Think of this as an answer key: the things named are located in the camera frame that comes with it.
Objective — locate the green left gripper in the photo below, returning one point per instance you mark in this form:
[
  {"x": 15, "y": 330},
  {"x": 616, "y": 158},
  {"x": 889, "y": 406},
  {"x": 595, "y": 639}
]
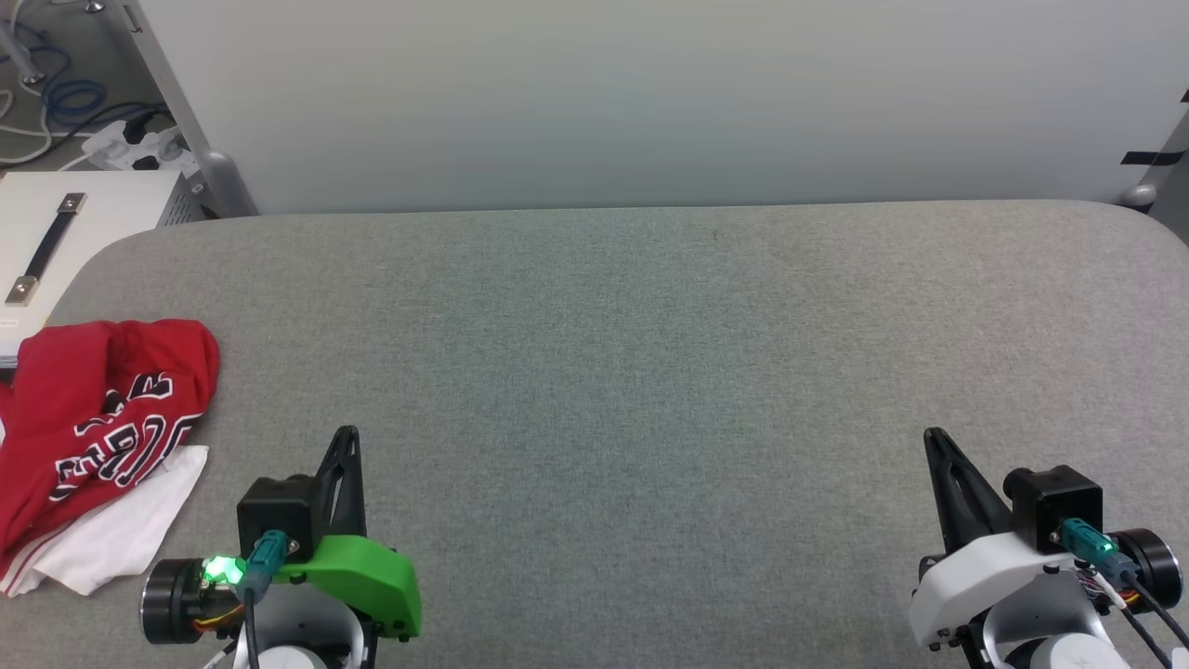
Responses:
[{"x": 372, "y": 576}]

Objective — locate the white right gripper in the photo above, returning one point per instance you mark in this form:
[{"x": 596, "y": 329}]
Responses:
[{"x": 975, "y": 581}]

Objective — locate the red white basketball jersey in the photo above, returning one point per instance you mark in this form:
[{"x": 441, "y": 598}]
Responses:
[{"x": 93, "y": 390}]

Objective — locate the grey metal partition leg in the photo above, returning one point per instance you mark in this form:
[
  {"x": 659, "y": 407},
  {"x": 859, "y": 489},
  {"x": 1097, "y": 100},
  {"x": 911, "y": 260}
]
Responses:
[{"x": 218, "y": 181}]

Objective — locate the grey round partition foot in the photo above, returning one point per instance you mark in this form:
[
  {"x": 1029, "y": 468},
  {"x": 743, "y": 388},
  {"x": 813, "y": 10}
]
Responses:
[{"x": 1138, "y": 195}]

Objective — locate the white case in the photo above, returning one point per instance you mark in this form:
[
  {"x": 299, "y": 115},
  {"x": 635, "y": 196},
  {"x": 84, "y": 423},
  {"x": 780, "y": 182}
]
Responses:
[{"x": 111, "y": 214}]

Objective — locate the black tape strip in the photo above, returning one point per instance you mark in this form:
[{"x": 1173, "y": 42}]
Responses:
[{"x": 1152, "y": 156}]

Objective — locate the white power strip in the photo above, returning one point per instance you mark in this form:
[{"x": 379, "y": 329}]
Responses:
[{"x": 111, "y": 146}]

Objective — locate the silver metal leg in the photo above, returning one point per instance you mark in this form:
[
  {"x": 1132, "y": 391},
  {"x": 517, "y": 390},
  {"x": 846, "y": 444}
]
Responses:
[{"x": 19, "y": 51}]

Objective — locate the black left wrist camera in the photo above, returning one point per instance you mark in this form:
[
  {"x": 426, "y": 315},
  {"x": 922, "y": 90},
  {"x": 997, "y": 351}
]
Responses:
[{"x": 274, "y": 511}]

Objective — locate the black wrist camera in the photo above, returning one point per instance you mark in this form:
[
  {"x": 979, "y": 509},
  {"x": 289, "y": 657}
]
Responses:
[
  {"x": 1054, "y": 502},
  {"x": 274, "y": 511}
]

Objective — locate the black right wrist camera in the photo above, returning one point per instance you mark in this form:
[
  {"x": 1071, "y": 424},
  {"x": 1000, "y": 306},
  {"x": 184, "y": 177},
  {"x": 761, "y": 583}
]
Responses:
[{"x": 1054, "y": 502}]

